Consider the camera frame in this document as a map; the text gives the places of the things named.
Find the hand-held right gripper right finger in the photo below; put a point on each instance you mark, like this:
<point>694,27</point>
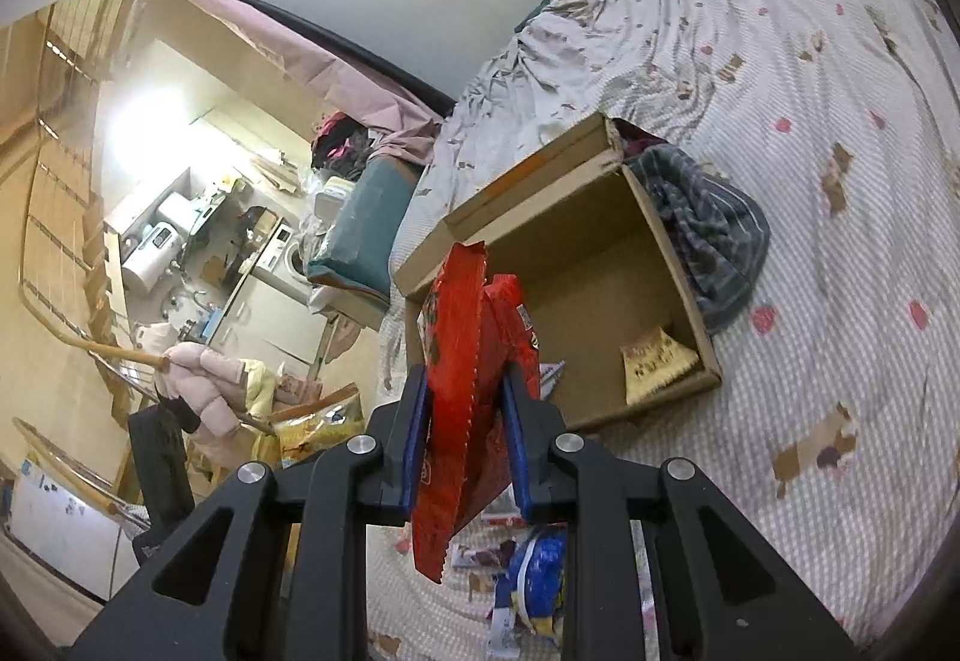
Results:
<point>517,443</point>

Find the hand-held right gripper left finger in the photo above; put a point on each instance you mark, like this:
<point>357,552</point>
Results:
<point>416,440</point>

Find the red snack packet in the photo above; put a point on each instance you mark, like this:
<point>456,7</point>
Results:
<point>457,406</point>

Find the shiny blue snack packet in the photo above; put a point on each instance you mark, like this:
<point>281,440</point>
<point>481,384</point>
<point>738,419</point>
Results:
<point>540,571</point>

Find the yellow snack packet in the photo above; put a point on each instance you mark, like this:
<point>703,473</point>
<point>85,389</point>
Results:
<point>652,365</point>

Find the brown cardboard box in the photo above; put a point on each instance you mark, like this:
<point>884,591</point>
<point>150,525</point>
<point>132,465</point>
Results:
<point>585,271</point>

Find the large yellow snack bag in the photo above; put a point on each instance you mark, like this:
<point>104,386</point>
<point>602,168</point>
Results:
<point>315,432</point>

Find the white purple snack packet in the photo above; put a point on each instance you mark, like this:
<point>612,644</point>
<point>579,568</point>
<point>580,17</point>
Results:
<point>480,558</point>

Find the pale yellow cloth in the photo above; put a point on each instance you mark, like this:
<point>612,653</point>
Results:
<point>259,387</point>

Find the white cabinet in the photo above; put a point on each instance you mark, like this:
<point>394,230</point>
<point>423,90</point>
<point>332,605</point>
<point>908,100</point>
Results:
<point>262,323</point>

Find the pink padded jacket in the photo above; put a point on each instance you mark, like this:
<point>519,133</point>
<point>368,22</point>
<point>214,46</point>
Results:
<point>202,380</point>

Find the white washing machine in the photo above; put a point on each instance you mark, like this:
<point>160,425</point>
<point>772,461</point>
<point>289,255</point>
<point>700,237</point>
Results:
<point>283,260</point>

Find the teal cushion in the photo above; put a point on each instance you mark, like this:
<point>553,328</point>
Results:
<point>360,218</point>

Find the white plastic container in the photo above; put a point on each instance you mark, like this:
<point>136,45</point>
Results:
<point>331,198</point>

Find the grey striped cloth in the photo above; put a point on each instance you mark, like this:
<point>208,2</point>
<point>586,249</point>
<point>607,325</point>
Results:
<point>705,233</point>

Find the dark pink clothes pile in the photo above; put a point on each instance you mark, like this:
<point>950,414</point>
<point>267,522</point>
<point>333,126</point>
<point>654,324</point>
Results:
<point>341,144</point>

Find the wooden clothes rack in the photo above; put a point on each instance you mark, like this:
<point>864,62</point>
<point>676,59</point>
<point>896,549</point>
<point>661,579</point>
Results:
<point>112,351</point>

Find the white water heater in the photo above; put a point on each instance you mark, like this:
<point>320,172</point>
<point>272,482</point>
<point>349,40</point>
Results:
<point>150,256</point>

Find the printed bedsheet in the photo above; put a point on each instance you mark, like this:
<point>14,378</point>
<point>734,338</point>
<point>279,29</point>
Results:
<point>825,256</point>

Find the white board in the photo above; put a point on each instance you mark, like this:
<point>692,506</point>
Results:
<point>60,518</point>

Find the pink cloth sheet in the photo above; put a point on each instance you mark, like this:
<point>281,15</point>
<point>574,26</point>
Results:
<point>300,54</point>

